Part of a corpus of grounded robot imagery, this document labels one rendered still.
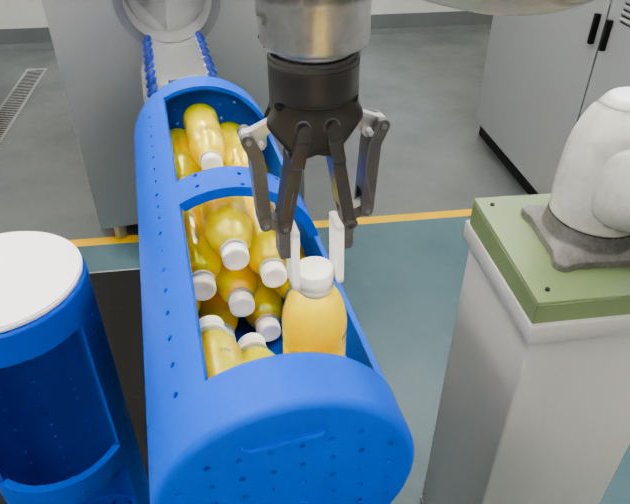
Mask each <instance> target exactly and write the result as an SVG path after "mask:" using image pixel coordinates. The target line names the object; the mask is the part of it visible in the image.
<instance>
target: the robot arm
mask: <svg viewBox="0 0 630 504"><path fill-rule="evenodd" d="M424 1H427V2H431V3H434V4H438V5H442V6H446V7H450V8H455V9H459V10H464V11H469V12H474V13H480V14H486V15H497V16H532V15H542V14H550V13H556V12H560V11H564V10H569V9H572V8H576V7H579V6H582V5H584V4H587V3H590V2H592V1H595V0H424ZM371 5H372V0H255V12H256V16H257V28H258V36H257V37H258V39H259V41H260V44H261V46H262V47H263V49H264V50H266V51H268V53H267V68H268V86H269V104H268V107H267V109H266V111H265V114H264V119H263V120H261V121H259V122H257V123H255V124H253V125H251V126H250V127H249V126H248V125H246V124H242V125H240V126H239V127H238V128H237V134H238V137H239V140H240V142H241V145H242V147H243V149H244V151H245V152H246V154H247V158H248V165H249V172H250V179H251V186H252V193H253V200H254V207H255V214H256V217H257V220H258V223H259V226H260V228H261V230H262V231H264V232H268V231H270V230H273V231H276V248H277V251H278V254H279V256H280V258H281V260H282V259H286V260H287V275H288V278H289V281H290V284H291V286H292V289H293V290H294V291H295V290H299V289H300V233H299V230H298V228H297V226H296V223H295V221H294V215H295V210H296V204H297V199H298V193H299V188H300V182H301V176H302V171H304V169H305V165H306V159H307V158H311V157H313V156H316V155H321V156H326V159H327V164H328V169H329V174H330V179H331V184H332V189H333V194H334V199H335V204H336V209H337V211H338V214H337V212H336V211H330V212H329V261H330V262H331V263H332V265H333V267H334V277H335V280H336V282H338V283H341V282H343V281H344V249H348V248H351V247H352V245H353V232H354V228H355V227H356V226H357V225H358V221H357V220H356V219H357V218H358V217H360V216H362V215H363V216H370V215H371V214H372V213H373V210H374V201H375V193H376V185H377V177H378V169H379V161H380V153H381V145H382V143H383V141H384V139H385V137H386V134H387V132H388V130H389V128H390V122H389V121H388V120H387V119H386V117H385V116H384V115H383V114H382V113H381V112H380V110H378V109H374V110H372V111H368V110H365V109H363V108H362V106H361V104H360V102H359V98H358V94H359V76H360V52H359V50H361V49H363V48H364V47H365V46H366V45H367V44H368V42H369V39H370V26H371ZM358 124H359V130H360V131H361V135H360V142H359V152H358V162H357V172H356V182H355V192H354V199H353V200H352V196H351V190H350V185H349V179H348V173H347V168H346V155H345V150H344V143H345V142H346V140H347V139H348V138H349V136H350V135H351V133H352V132H353V131H354V129H355V128H356V127H357V125H358ZM270 133H272V134H273V135H274V136H275V137H276V139H277V140H278V141H279V142H280V143H281V144H282V145H283V146H284V148H283V164H282V170H281V177H280V183H279V189H278V195H277V202H276V208H275V212H272V211H271V205H270V197H269V189H268V181H267V173H266V165H265V159H264V156H263V154H262V151H263V150H265V148H266V147H267V136H268V135H269V134H270ZM520 214H521V216H522V217H523V218H524V219H525V220H527V221H528V222H529V223H530V225H531V226H532V228H533V230H534V231H535V233H536V234H537V236H538V238H539V239H540V241H541V242H542V244H543V246H544V247H545V249H546V250H547V252H548V254H549V255H550V257H551V262H552V266H553V268H555V269H556V270H558V271H560V272H570V271H573V270H577V269H589V268H609V267H628V266H630V87H618V88H615V89H612V90H610V91H608V92H607V93H605V94H604V95H603V96H602V97H601V98H599V99H598V100H597V101H596V102H594V103H592V104H591V105H590V106H589V107H588V108H587V110H586V111H585V112H584V113H583V115H582V116H581V117H580V119H579V120H578V122H577V123H576V125H575V126H574V128H573V130H572V132H571V134H570V136H569V138H568V140H567V142H566V145H565V147H564V150H563V152H562V155H561V158H560V161H559V164H558V167H557V170H556V174H555V178H554V182H553V187H552V192H551V196H550V200H549V202H548V204H547V205H534V204H527V205H524V206H523V207H522V209H521V213H520Z"/></svg>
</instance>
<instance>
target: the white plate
mask: <svg viewBox="0 0 630 504"><path fill-rule="evenodd" d="M82 271H83V261H82V257H81V254H80V252H79V250H78V249H77V247H76V246H75V245H74V244H72V243H71V242H70V241H68V240H66V239H64V238H62V237H60V236H57V235H54V234H50V233H45V232H37V231H16V232H7V233H1V234H0V333H3V332H6V331H9V330H12V329H15V328H18V327H20V326H23V325H25V324H27V323H30V322H32V321H34V320H36V319H38V318H39V317H41V316H43V315H45V314H46V313H48V312H49V311H51V310H52V309H54V308H55V307H56V306H58V305H59V304H60V303H61V302H62V301H63V300H64V299H66V298H67V296H68V295H69V294H70V293H71V292H72V291H73V290H74V288H75V287H76V285H77V284H78V282H79V280H80V278H81V275H82Z"/></svg>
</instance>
